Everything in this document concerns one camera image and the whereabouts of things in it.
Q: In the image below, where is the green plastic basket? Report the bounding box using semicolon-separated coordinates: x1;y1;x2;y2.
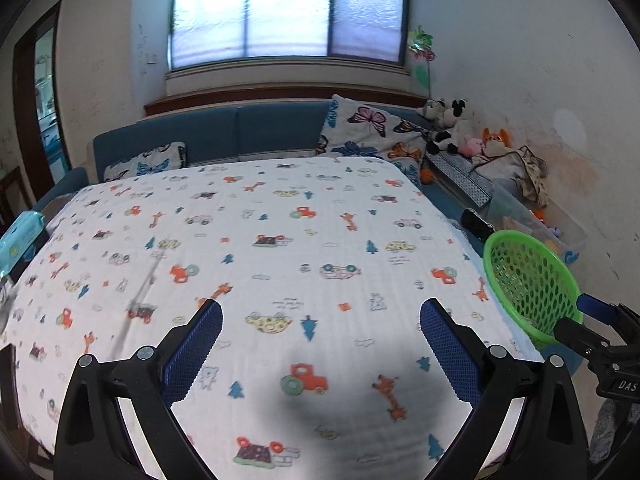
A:
483;230;584;349

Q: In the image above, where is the clear toy storage box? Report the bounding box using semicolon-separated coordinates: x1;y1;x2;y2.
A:
486;181;587;266

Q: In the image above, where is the black handheld console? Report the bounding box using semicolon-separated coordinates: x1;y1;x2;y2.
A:
460;208;496;244

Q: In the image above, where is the patterned beige cloth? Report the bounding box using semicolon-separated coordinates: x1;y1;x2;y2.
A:
495;145;549;209

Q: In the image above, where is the orange fox plush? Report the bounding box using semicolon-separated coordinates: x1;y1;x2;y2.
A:
482;128;512;158

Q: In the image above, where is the pink pig plush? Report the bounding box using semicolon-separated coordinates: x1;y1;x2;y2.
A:
458;138;484;159

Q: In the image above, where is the blue wet wipes pack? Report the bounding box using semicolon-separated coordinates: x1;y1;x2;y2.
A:
0;210;46;278

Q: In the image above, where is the small orange ball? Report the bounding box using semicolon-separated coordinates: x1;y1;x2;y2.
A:
420;169;435;185

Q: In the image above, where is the cow plush toy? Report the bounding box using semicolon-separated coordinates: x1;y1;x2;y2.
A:
416;99;472;155

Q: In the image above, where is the white patterned tablecloth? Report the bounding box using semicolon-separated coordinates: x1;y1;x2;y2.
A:
4;157;538;479

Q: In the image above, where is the butterfly pillow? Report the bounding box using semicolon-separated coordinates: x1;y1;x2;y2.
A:
103;142;186;182
316;94;428;186

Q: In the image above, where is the colourful pinwheel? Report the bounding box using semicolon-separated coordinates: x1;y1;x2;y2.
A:
407;25;436;98

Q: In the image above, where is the window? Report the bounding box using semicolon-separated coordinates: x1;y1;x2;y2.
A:
169;0;409;70

